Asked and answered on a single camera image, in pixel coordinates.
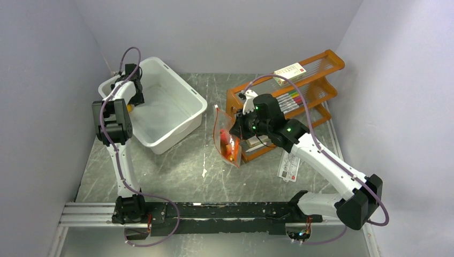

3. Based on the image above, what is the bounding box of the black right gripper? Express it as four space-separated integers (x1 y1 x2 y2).
229 106 271 141

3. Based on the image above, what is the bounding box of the red peach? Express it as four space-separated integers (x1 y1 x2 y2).
220 128 232 146

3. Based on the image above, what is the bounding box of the clear zip top bag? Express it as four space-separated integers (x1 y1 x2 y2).
213 104 242 168

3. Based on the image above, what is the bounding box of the dark orange fruit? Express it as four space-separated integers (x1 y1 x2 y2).
223 149 238 162

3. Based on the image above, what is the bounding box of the orange peach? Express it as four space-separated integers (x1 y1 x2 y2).
226 140 240 155

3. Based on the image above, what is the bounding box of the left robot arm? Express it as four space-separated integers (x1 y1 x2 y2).
92 64 150 224

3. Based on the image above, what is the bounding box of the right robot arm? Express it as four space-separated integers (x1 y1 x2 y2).
230 90 383 230

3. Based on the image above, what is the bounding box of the white plastic bin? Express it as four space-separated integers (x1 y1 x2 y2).
97 56 209 155

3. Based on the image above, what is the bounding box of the coloured marker pens set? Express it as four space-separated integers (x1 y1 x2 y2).
276 90 302 114

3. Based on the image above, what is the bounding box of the white paper card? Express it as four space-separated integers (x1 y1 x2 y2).
277 151 300 183

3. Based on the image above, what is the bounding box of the orange wooden shelf rack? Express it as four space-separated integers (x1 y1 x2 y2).
226 50 345 162

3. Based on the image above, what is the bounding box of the white red carton box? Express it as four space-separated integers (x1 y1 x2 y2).
273 63 307 82

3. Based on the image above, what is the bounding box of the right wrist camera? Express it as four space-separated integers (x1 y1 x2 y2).
238 89 258 115

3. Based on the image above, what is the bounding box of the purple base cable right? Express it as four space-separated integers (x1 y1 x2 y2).
291 225 349 246

